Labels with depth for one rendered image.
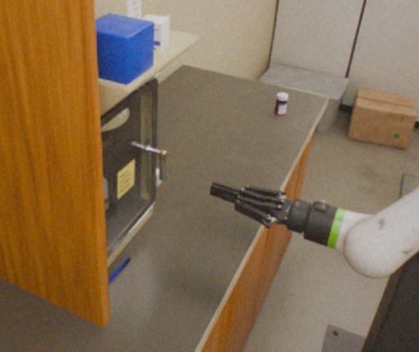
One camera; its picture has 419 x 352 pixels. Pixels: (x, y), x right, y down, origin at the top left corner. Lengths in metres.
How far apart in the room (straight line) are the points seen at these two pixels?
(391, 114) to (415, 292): 2.13
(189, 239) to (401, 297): 0.77
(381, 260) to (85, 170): 0.57
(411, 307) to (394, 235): 0.86
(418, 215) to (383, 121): 2.81
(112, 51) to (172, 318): 0.64
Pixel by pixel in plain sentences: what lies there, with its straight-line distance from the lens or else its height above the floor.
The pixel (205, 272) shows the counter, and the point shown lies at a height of 0.94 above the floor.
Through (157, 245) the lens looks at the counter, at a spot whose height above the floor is 0.94.
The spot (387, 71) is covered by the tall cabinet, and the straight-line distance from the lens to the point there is 4.05.
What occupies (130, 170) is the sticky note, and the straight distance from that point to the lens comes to 1.20.
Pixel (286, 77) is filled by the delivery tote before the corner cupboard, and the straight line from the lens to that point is 3.90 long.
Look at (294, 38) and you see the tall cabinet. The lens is 4.07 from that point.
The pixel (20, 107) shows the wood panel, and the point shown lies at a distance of 0.93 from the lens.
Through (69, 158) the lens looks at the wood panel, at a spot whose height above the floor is 1.39.
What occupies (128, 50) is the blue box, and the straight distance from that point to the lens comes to 0.85.
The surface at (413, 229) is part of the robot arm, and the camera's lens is 1.01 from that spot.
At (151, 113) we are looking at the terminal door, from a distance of 1.22.
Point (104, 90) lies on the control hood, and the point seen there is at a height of 1.50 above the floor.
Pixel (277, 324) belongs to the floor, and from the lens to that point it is 2.45.
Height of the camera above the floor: 1.89
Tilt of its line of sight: 32 degrees down
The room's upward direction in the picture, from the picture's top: 1 degrees clockwise
